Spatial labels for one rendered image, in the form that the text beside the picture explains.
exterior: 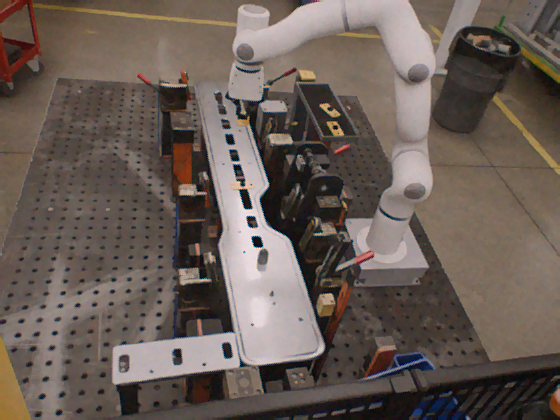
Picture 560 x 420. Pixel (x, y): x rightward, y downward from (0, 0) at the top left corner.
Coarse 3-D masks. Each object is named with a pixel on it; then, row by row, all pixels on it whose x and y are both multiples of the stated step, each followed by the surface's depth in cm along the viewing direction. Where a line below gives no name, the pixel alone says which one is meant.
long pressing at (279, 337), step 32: (224, 96) 213; (224, 160) 180; (256, 160) 183; (224, 192) 168; (256, 192) 170; (224, 224) 157; (224, 256) 147; (256, 256) 149; (288, 256) 151; (256, 288) 140; (288, 288) 142; (256, 320) 132; (288, 320) 134; (256, 352) 125; (288, 352) 127; (320, 352) 128
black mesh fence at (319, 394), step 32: (352, 384) 62; (384, 384) 62; (416, 384) 64; (448, 384) 64; (480, 384) 66; (512, 384) 73; (544, 384) 73; (128, 416) 55; (160, 416) 55; (192, 416) 56; (224, 416) 56; (256, 416) 58; (288, 416) 60; (320, 416) 65; (416, 416) 72; (448, 416) 74
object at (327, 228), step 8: (328, 224) 154; (320, 232) 153; (328, 232) 151; (336, 232) 152; (312, 240) 151; (320, 240) 152; (312, 248) 153; (320, 248) 154; (328, 248) 156; (304, 256) 159; (312, 256) 156; (320, 256) 157; (304, 264) 159; (312, 264) 159; (320, 264) 160; (304, 272) 161; (312, 272) 162; (304, 280) 164; (312, 280) 165; (312, 288) 168
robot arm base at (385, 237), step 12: (384, 216) 174; (372, 228) 182; (384, 228) 177; (396, 228) 175; (360, 240) 188; (372, 240) 183; (384, 240) 180; (396, 240) 180; (384, 252) 183; (396, 252) 186; (384, 264) 182
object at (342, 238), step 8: (344, 232) 131; (328, 240) 130; (336, 240) 129; (344, 240) 128; (352, 240) 131; (336, 248) 133; (344, 248) 130; (328, 256) 135; (336, 256) 131; (328, 264) 137; (336, 264) 134; (320, 272) 139; (328, 272) 135
